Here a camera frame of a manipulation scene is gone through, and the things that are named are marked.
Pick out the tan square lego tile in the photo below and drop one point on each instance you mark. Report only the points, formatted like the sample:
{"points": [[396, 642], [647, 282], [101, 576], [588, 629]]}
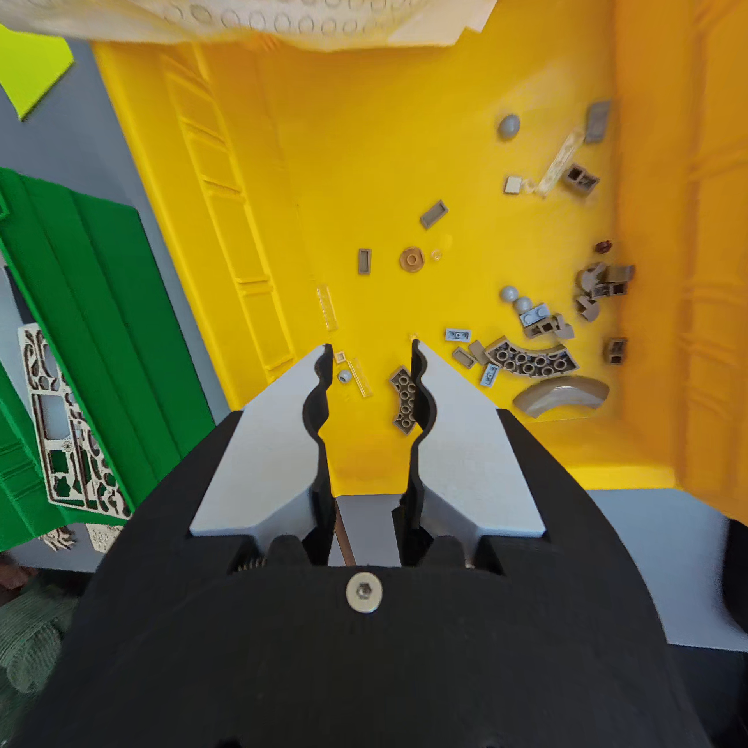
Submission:
{"points": [[513, 184]]}

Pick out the dark grey lego plate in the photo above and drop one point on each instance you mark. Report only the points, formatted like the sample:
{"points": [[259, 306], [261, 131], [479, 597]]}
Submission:
{"points": [[598, 121]]}

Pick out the grey lego ball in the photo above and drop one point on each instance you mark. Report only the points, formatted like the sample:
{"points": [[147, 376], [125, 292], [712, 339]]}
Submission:
{"points": [[509, 294], [523, 304], [509, 127]]}

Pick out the dark tan two-hole lego brick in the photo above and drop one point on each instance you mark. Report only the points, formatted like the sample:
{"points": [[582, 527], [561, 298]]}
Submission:
{"points": [[580, 179]]}

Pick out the blue-grey lego tile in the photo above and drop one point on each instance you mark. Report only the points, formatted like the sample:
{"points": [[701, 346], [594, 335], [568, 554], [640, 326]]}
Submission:
{"points": [[458, 335], [489, 374]]}

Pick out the thin brown rod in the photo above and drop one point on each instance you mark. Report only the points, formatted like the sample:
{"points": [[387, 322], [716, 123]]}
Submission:
{"points": [[345, 537]]}

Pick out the long curved studded lego brick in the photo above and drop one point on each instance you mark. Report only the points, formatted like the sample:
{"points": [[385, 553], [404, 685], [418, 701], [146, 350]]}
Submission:
{"points": [[530, 359]]}

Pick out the dark tan hollow lego brick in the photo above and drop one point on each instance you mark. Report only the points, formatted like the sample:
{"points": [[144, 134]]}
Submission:
{"points": [[540, 328]]}

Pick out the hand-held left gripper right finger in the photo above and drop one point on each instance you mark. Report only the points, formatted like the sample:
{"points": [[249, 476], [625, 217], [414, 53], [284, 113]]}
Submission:
{"points": [[473, 467]]}

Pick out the small pale cut-out piece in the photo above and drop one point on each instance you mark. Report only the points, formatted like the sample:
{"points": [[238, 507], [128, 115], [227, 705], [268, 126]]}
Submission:
{"points": [[104, 536], [58, 537]]}

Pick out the short curved studded lego brick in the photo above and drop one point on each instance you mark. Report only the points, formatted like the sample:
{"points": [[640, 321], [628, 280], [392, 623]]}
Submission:
{"points": [[405, 400]]}

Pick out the dark tan lego slope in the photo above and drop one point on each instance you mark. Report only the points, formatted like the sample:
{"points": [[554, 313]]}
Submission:
{"points": [[564, 329]]}

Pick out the pale cut-out sheet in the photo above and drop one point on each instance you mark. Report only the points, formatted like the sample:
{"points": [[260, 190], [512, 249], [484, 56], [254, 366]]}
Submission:
{"points": [[76, 444]]}

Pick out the dark tan single lego brick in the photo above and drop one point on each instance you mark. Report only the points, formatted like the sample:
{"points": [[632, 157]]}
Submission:
{"points": [[615, 350]]}

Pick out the pile of dark tan pieces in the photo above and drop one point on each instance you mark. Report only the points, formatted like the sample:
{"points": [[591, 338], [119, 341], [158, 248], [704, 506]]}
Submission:
{"points": [[608, 283]]}

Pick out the dark tan lego tile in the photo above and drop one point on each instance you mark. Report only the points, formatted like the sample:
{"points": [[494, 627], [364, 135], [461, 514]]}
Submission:
{"points": [[463, 357], [478, 352], [433, 214], [364, 261]]}

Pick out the long transparent lego plate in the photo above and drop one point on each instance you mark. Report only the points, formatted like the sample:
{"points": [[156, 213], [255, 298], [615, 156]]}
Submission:
{"points": [[561, 161]]}

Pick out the tan round lego plate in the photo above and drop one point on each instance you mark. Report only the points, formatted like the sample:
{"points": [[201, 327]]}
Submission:
{"points": [[412, 259]]}

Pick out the white circle-printed paper bag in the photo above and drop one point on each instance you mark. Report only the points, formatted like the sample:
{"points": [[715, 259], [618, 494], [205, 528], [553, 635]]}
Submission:
{"points": [[263, 17]]}

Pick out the yellow plastic bin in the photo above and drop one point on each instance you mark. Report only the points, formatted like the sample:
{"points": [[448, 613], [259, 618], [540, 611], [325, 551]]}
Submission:
{"points": [[350, 146]]}

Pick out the smooth curved dark tan brick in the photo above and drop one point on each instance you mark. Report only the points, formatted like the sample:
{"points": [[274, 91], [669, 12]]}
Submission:
{"points": [[561, 394]]}

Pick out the green plastic bin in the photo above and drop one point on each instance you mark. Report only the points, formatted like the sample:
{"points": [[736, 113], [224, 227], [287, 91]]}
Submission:
{"points": [[117, 327]]}

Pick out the yellow-green sheet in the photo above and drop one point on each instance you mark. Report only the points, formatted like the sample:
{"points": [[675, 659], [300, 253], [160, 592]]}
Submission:
{"points": [[29, 70]]}

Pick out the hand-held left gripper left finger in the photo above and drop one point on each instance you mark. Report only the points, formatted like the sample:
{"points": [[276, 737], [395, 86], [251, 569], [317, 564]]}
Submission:
{"points": [[263, 467]]}

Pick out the light blue-grey lego plate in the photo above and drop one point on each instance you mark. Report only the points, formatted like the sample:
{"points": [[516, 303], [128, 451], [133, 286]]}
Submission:
{"points": [[535, 315]]}

